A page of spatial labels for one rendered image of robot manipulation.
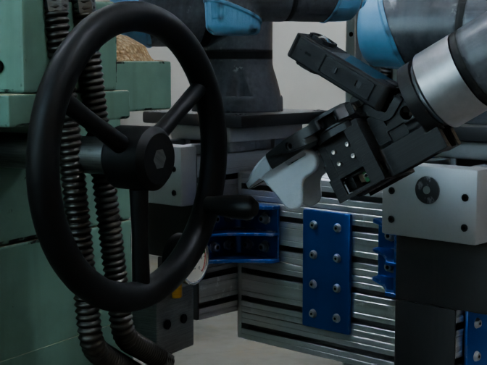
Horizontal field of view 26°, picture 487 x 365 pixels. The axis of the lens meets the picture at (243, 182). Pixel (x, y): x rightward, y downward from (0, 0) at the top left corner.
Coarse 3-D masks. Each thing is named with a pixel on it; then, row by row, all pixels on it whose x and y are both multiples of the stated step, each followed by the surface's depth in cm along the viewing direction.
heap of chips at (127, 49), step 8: (120, 40) 128; (128, 40) 130; (120, 48) 127; (128, 48) 128; (136, 48) 129; (144, 48) 130; (120, 56) 126; (128, 56) 127; (136, 56) 128; (144, 56) 129
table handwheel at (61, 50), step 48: (96, 48) 91; (192, 48) 103; (48, 96) 87; (192, 96) 105; (0, 144) 105; (48, 144) 86; (96, 144) 99; (144, 144) 96; (48, 192) 87; (144, 192) 98; (48, 240) 88; (144, 240) 99; (192, 240) 106; (96, 288) 92; (144, 288) 99
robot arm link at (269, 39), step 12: (264, 24) 169; (204, 36) 167; (216, 36) 168; (228, 36) 168; (240, 36) 168; (252, 36) 168; (264, 36) 169; (204, 48) 171; (216, 48) 169; (228, 48) 168; (240, 48) 168; (252, 48) 168; (264, 48) 170
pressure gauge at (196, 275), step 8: (168, 240) 128; (176, 240) 127; (168, 248) 127; (208, 248) 130; (208, 256) 131; (200, 264) 130; (208, 264) 131; (192, 272) 128; (200, 272) 130; (192, 280) 128; (200, 280) 129; (176, 296) 129
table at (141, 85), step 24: (120, 72) 124; (144, 72) 128; (168, 72) 132; (0, 96) 95; (24, 96) 97; (120, 96) 109; (144, 96) 128; (168, 96) 132; (0, 120) 96; (24, 120) 97
